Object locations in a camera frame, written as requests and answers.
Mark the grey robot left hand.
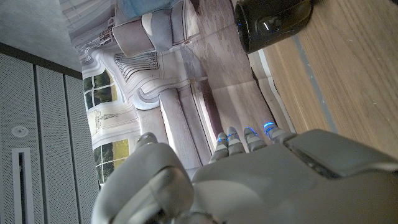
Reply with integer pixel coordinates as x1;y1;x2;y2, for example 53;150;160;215
91;121;398;224

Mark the black mug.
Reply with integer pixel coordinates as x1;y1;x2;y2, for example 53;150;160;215
234;0;314;55

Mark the printed sofa room backdrop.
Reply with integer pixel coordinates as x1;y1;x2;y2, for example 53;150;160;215
58;0;296;187

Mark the white ceiling slot vent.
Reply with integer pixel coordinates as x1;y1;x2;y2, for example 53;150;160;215
11;147;34;224

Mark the round white ceiling sensor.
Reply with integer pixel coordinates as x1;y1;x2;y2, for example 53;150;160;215
11;125;29;138

